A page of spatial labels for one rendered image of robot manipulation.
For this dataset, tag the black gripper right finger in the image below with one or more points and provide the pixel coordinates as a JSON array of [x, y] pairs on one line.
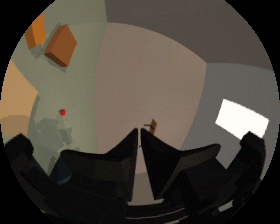
[[164, 162]]

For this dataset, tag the small red block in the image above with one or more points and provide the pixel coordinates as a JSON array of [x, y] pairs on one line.
[[62, 112]]

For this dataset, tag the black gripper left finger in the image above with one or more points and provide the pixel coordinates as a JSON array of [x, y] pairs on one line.
[[117, 165]]

